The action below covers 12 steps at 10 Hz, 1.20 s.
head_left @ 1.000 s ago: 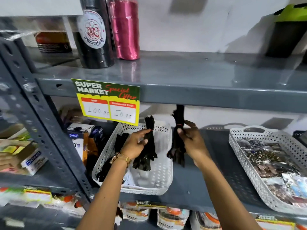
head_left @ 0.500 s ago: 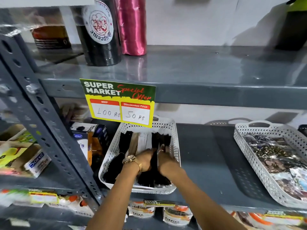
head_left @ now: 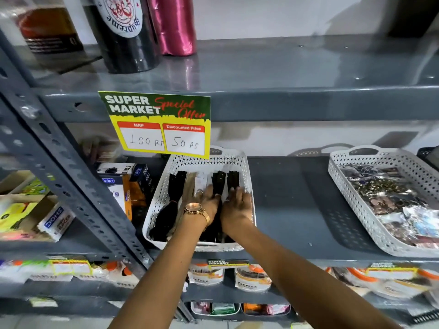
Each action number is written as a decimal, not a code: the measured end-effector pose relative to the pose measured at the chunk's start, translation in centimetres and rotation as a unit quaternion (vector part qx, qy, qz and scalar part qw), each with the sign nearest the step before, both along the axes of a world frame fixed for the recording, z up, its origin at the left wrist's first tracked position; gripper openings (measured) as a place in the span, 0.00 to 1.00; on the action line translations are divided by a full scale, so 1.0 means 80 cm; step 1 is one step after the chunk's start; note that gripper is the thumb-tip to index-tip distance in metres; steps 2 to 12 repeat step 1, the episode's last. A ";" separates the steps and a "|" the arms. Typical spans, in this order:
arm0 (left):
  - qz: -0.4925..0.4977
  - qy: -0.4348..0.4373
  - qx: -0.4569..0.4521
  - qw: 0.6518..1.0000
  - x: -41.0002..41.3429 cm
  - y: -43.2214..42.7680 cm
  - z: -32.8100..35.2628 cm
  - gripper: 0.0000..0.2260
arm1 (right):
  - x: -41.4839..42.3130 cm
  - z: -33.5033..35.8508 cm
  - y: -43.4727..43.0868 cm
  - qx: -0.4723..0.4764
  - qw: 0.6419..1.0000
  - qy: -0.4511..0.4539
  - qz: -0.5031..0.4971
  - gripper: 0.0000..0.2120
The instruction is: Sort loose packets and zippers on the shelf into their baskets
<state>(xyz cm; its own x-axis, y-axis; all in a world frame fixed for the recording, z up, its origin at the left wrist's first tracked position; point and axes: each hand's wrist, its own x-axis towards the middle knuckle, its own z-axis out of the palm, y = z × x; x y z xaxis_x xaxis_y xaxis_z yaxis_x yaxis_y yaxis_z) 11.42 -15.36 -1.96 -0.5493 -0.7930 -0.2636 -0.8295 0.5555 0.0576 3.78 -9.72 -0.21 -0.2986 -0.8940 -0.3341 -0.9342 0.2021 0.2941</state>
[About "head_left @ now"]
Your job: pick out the black plastic basket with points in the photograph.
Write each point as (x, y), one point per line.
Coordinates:
(428, 156)

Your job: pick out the yellow packet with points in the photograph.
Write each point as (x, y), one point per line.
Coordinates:
(15, 215)

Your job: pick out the clear tray of sachets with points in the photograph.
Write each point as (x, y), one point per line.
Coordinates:
(267, 309)
(214, 308)

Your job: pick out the green packet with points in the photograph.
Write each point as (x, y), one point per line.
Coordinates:
(36, 186)

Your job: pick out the person's left fingers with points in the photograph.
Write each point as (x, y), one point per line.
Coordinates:
(210, 194)

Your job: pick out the person's right forearm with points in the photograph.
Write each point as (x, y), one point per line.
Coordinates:
(291, 270)

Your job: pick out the white eraser box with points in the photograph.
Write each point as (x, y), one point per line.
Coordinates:
(56, 222)

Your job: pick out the white orange hair packet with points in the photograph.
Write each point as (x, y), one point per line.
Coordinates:
(205, 275)
(253, 280)

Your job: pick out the small yellow-edged price label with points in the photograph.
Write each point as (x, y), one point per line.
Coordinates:
(391, 271)
(70, 267)
(228, 264)

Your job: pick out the open cardboard box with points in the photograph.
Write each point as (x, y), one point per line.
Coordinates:
(32, 202)

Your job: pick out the green yellow price sign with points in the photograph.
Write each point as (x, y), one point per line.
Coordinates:
(151, 114)

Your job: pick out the tan hair extension packet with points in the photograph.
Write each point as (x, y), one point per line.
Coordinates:
(189, 188)

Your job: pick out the white hair accessory packet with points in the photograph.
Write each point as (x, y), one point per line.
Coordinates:
(203, 181)

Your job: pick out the gold wristwatch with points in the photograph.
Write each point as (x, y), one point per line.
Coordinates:
(195, 209)

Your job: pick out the person's right hand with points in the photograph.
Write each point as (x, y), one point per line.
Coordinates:
(237, 208)

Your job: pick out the pink metallic bottle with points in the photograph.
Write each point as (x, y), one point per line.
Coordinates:
(173, 25)

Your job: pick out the black hair extension packet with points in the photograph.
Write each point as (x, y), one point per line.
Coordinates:
(167, 208)
(218, 183)
(233, 179)

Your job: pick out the person's left forearm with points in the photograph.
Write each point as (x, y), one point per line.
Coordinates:
(164, 277)

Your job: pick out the grey metal shelf rack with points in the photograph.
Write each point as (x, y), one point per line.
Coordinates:
(281, 105)

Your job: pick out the row of white orange packets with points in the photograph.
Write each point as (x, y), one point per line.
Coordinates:
(387, 286)

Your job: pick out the blue and white box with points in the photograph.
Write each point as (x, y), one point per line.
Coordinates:
(115, 195)

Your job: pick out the black cardboard box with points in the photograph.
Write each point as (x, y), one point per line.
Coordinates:
(137, 174)

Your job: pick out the black bottle with white label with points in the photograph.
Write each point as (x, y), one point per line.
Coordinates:
(125, 37)

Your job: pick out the row of white stationery packets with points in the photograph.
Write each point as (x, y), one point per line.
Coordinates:
(106, 273)

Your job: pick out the person's right fingers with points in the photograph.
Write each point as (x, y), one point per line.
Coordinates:
(238, 195)

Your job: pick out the white perforated plastic basket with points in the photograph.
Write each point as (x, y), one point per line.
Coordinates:
(240, 161)
(344, 161)

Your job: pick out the person's left hand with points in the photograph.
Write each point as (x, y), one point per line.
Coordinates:
(206, 201)

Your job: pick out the pile of jewellery packets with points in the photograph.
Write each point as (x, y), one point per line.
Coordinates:
(387, 198)

